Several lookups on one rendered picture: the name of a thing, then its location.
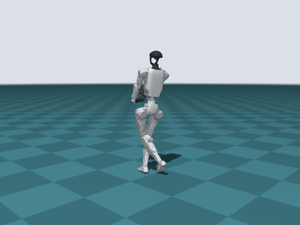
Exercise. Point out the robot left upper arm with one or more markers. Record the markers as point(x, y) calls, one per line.
point(141, 74)

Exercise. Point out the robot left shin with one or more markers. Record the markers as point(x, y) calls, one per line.
point(150, 147)

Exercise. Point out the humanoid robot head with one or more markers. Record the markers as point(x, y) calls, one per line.
point(156, 55)

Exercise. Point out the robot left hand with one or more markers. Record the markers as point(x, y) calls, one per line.
point(140, 99)

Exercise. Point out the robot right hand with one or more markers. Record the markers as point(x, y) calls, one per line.
point(141, 91)

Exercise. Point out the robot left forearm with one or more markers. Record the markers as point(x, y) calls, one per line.
point(135, 93)

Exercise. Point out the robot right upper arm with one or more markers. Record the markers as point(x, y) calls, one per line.
point(166, 75)

